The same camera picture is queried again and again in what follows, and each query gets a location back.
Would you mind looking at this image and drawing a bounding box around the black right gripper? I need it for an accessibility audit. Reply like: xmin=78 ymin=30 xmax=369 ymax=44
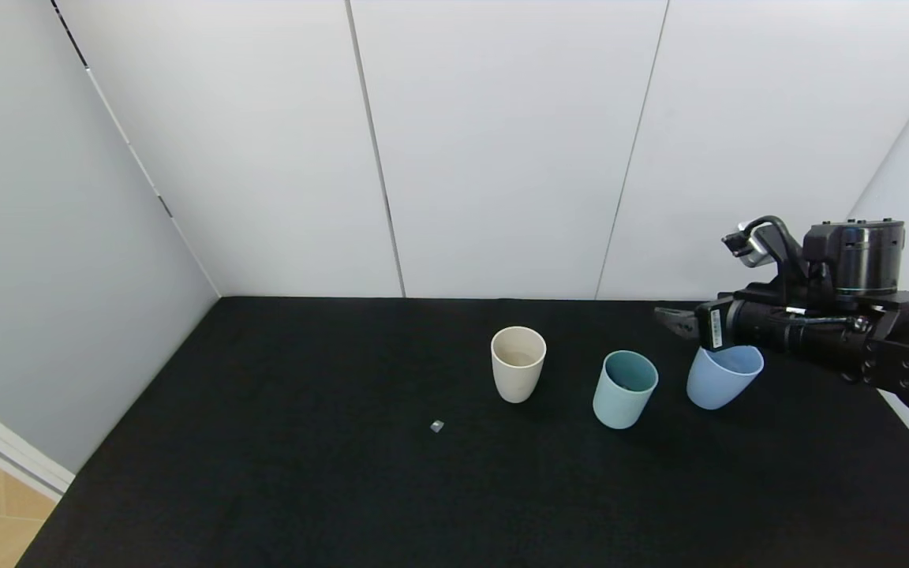
xmin=653 ymin=295 xmax=793 ymax=352

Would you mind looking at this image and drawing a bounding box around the teal plastic cup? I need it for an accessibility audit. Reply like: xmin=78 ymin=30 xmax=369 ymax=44
xmin=593 ymin=350 xmax=659 ymax=430

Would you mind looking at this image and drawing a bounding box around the light blue plastic cup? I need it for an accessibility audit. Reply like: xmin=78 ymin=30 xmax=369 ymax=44
xmin=686 ymin=344 xmax=765 ymax=411

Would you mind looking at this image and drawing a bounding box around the beige plastic cup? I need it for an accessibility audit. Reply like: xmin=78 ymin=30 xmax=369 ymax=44
xmin=491 ymin=327 xmax=547 ymax=404

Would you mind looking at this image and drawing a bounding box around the black tablecloth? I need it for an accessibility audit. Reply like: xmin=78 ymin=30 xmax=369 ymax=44
xmin=17 ymin=297 xmax=909 ymax=568

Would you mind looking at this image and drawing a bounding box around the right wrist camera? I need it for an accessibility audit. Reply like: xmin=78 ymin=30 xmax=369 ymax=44
xmin=721 ymin=222 xmax=772 ymax=267

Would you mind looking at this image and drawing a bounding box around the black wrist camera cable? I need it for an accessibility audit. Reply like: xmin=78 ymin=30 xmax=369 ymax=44
xmin=746 ymin=215 xmax=795 ymax=305

